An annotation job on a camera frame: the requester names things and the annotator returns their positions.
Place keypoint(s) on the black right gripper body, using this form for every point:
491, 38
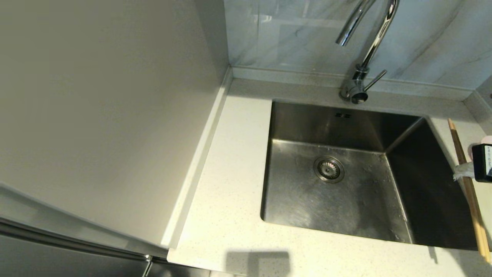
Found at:
483, 163

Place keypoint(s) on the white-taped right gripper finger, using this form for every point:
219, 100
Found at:
460, 172

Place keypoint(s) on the stainless steel sink basin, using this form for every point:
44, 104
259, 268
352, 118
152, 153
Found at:
346, 207

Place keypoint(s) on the round metal drain strainer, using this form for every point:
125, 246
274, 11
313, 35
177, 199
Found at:
329, 169

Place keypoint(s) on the chrome gooseneck faucet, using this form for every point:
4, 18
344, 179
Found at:
360, 79

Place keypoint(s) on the grey tall cabinet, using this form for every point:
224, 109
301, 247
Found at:
96, 115

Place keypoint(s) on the chrome cabinet rail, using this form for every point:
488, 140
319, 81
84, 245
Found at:
77, 241

